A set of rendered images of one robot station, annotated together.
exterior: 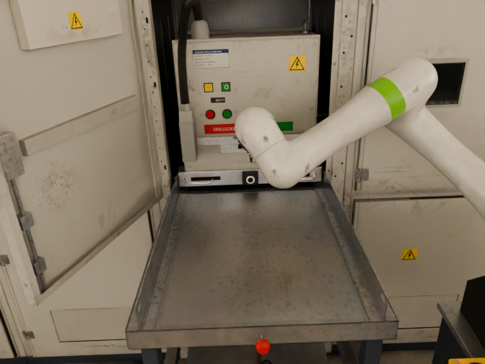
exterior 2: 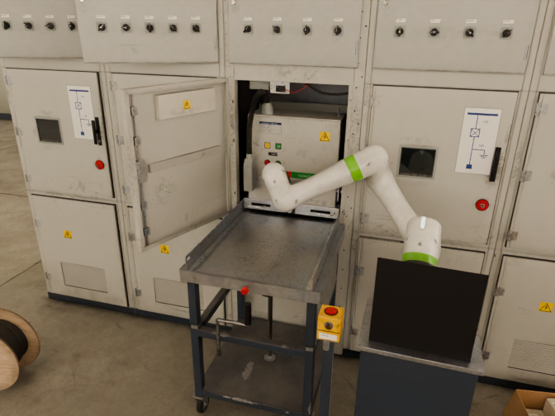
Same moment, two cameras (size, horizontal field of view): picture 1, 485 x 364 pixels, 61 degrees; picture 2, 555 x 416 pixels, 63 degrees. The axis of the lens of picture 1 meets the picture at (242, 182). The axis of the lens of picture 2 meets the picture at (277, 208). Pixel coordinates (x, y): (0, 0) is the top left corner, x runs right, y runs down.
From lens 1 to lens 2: 1.07 m
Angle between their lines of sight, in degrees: 15
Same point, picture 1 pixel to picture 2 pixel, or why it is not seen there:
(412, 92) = (365, 165)
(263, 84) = (302, 148)
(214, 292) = (232, 263)
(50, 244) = (154, 222)
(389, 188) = (384, 230)
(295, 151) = (290, 191)
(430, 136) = (386, 196)
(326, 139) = (309, 186)
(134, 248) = not seen: hidden behind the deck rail
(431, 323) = not seen: hidden behind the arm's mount
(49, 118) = (164, 154)
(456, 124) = (432, 191)
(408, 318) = not seen: hidden behind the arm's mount
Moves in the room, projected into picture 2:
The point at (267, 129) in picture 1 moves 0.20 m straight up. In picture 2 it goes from (277, 176) to (277, 131)
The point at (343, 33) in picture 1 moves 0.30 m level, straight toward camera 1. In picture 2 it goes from (353, 121) to (327, 133)
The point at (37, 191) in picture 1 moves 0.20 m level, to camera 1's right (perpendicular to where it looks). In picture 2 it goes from (152, 191) to (192, 196)
